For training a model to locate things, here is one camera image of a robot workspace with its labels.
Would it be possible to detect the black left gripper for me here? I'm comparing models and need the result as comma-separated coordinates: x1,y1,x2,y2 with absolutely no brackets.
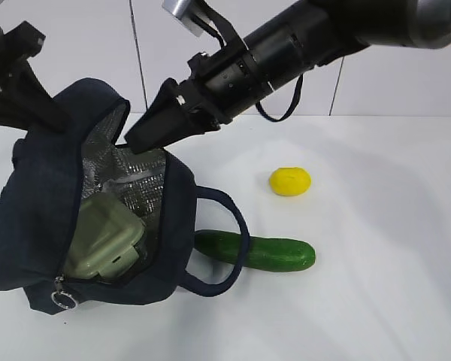
0,21,69,132

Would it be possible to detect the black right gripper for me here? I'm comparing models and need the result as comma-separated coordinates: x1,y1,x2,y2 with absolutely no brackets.
125,37,277,153

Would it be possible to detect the navy blue lunch bag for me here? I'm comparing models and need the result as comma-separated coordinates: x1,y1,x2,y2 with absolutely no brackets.
0,78,251,314

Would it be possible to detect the yellow lemon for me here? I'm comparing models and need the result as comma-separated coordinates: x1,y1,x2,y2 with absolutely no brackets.
268,167,312,197

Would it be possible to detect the glass container with green lid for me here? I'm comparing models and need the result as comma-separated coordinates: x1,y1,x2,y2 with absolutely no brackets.
64,193,146,281

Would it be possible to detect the green cucumber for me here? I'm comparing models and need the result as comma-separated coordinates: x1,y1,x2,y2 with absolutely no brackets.
195,229,316,272

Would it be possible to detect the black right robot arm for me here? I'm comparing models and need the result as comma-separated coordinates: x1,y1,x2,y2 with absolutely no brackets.
125,1,451,153

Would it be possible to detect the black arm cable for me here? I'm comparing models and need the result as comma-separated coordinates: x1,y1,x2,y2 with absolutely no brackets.
201,0,304,123

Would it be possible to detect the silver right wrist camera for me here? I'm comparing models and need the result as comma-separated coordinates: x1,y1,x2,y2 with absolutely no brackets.
162,0,211,37

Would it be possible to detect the silver zipper pull ring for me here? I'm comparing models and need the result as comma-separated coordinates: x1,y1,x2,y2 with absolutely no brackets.
51,276,78,311

